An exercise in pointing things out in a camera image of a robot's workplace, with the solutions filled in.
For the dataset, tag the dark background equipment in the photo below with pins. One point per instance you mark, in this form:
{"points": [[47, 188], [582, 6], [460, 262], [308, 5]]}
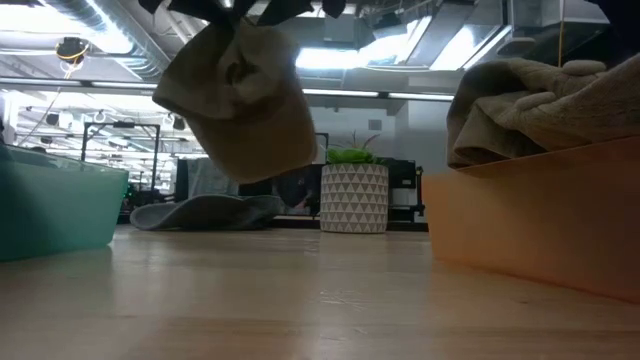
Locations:
{"points": [[260, 190]]}

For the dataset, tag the grey baseball cap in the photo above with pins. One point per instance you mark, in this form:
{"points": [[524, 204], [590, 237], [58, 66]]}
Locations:
{"points": [[210, 212]]}

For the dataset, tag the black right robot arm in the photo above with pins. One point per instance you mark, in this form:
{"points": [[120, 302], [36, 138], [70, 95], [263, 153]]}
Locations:
{"points": [[625, 30]]}

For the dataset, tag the potted succulent plant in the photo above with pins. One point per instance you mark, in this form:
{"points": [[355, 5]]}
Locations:
{"points": [[354, 200]]}

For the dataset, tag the black background equipment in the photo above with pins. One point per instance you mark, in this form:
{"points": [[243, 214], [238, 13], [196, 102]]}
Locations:
{"points": [[405, 185]]}

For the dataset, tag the black aluminium table frame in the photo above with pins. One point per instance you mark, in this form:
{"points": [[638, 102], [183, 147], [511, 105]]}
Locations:
{"points": [[302, 223]]}

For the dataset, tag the silver ventilation duct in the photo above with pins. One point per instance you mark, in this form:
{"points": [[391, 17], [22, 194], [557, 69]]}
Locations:
{"points": [[145, 55]]}

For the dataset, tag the green plastic bin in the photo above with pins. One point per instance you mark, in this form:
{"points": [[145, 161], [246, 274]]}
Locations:
{"points": [[55, 210]]}

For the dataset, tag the long ceiling light tube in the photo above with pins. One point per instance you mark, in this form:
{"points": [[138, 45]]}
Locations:
{"points": [[350, 93]]}

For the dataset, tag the orange plastic bin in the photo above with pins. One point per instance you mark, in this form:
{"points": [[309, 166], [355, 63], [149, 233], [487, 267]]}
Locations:
{"points": [[525, 225]]}

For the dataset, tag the black frame stand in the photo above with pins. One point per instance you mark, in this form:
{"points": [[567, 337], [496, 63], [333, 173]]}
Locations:
{"points": [[120, 125]]}

